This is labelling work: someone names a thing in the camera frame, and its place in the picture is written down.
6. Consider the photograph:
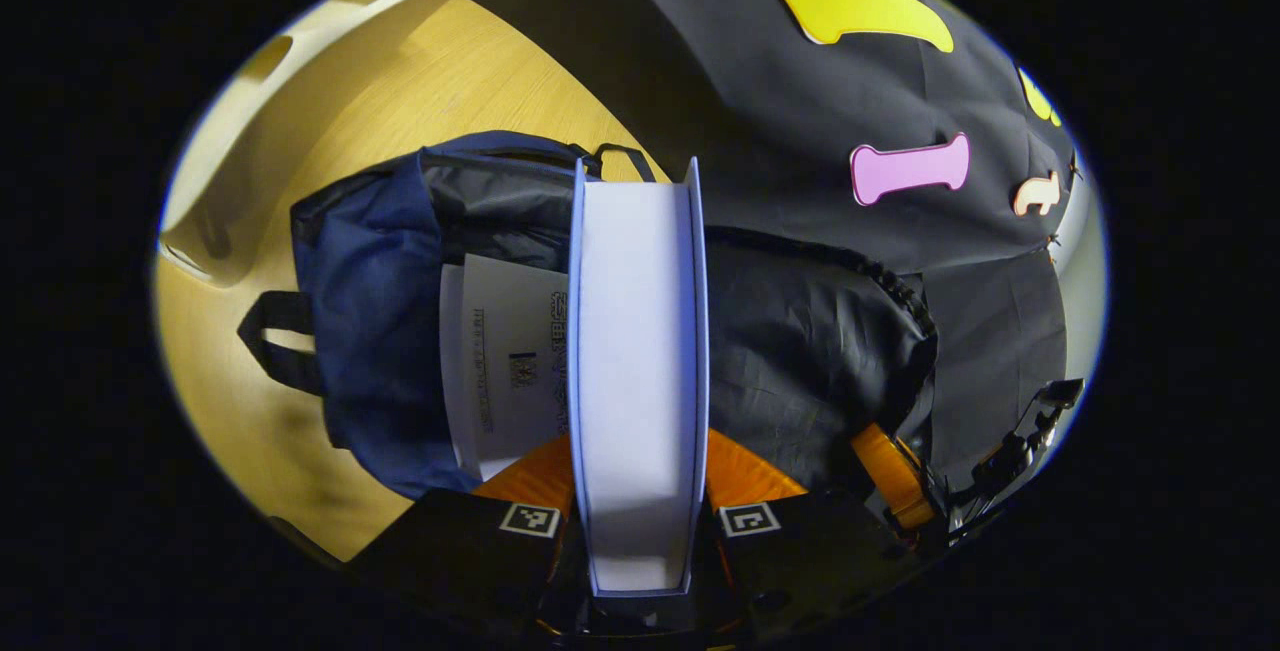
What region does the navy blue schoolbag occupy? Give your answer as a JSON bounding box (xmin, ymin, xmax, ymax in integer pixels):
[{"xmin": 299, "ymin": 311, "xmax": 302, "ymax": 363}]
[{"xmin": 237, "ymin": 129, "xmax": 941, "ymax": 502}]

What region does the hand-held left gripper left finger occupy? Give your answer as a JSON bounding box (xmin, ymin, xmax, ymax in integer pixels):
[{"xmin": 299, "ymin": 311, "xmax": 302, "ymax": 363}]
[{"xmin": 350, "ymin": 436, "xmax": 581, "ymax": 632}]

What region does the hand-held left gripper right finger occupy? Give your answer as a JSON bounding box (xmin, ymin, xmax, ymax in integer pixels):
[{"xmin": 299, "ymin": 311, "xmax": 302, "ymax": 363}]
[{"xmin": 700, "ymin": 428, "xmax": 921, "ymax": 632}]

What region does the cream plastic bookshelf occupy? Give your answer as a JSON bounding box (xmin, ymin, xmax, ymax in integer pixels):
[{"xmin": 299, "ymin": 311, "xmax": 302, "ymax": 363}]
[{"xmin": 160, "ymin": 0, "xmax": 541, "ymax": 289}]

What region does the grey cover book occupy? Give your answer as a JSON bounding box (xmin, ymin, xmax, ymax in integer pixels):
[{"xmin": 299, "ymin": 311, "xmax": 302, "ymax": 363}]
[{"xmin": 568, "ymin": 156, "xmax": 709, "ymax": 600}]

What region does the white cover book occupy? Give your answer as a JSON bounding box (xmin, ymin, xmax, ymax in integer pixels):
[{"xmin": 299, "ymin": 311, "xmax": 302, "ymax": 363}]
[{"xmin": 440, "ymin": 253, "xmax": 576, "ymax": 482}]

